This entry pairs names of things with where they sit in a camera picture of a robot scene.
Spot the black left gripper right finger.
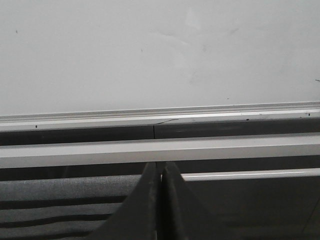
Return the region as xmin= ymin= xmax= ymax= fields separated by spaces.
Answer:
xmin=161 ymin=162 xmax=240 ymax=240

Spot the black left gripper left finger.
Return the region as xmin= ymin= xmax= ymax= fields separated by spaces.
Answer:
xmin=87 ymin=162 xmax=158 ymax=240

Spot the grey striped fabric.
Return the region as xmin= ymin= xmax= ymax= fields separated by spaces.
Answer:
xmin=0 ymin=175 xmax=140 ymax=240

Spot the white metal pegboard rack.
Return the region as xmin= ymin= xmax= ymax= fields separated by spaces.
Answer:
xmin=0 ymin=133 xmax=320 ymax=240

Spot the white whiteboard with aluminium frame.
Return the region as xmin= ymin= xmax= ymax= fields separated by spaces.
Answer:
xmin=0 ymin=0 xmax=320 ymax=132

